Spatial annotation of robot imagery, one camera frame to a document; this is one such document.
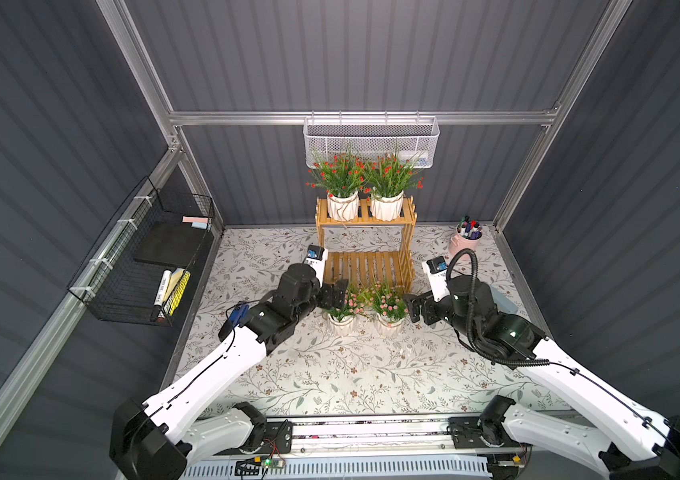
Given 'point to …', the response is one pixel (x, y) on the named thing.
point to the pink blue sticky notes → (198, 222)
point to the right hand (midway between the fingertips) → (424, 288)
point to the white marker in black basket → (160, 295)
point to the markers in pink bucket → (470, 229)
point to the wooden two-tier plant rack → (394, 267)
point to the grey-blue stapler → (504, 303)
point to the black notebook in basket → (170, 243)
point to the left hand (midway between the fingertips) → (327, 275)
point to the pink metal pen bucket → (458, 242)
